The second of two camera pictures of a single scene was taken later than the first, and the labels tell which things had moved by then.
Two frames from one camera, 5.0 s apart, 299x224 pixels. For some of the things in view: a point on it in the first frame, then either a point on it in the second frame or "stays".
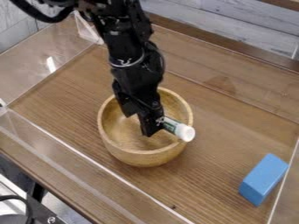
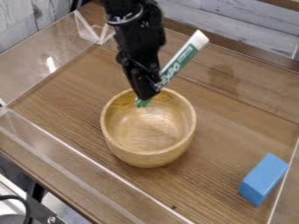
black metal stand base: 42,214 stays
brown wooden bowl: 125,140 stays
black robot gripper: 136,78 to 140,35
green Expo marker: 184,131 to 197,41
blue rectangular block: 264,178 stays
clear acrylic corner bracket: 87,29 stays
